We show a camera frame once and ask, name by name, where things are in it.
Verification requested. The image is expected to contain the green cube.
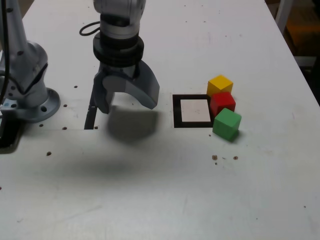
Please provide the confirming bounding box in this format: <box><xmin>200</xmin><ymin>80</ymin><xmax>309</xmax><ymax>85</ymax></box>
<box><xmin>212</xmin><ymin>107</ymin><xmax>243</xmax><ymax>143</ymax></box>

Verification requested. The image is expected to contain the black tray with grey rim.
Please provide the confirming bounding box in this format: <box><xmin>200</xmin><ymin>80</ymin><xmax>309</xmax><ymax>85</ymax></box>
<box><xmin>0</xmin><ymin>117</ymin><xmax>22</xmax><ymax>154</ymax></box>

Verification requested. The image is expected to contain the red cube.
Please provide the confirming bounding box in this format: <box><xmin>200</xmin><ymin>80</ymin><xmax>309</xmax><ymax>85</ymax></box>
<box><xmin>209</xmin><ymin>91</ymin><xmax>237</xmax><ymax>118</ymax></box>

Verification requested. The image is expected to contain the white metal frame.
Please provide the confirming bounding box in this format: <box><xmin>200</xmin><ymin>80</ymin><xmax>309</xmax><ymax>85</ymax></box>
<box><xmin>274</xmin><ymin>0</ymin><xmax>318</xmax><ymax>68</ymax></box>

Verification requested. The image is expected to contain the black tape strip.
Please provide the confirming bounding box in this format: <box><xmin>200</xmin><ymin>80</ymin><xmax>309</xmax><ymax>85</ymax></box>
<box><xmin>83</xmin><ymin>104</ymin><xmax>99</xmax><ymax>131</ymax></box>

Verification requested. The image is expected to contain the yellow cube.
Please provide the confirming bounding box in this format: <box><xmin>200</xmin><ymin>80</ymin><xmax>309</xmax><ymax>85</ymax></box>
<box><xmin>206</xmin><ymin>74</ymin><xmax>234</xmax><ymax>97</ymax></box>

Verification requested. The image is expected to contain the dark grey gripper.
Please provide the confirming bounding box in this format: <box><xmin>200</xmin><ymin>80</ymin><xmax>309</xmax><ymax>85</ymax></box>
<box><xmin>93</xmin><ymin>61</ymin><xmax>161</xmax><ymax>115</ymax></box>

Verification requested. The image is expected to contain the black tape square outline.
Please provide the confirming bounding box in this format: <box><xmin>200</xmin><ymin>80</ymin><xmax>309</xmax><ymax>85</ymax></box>
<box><xmin>172</xmin><ymin>93</ymin><xmax>215</xmax><ymax>129</ymax></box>

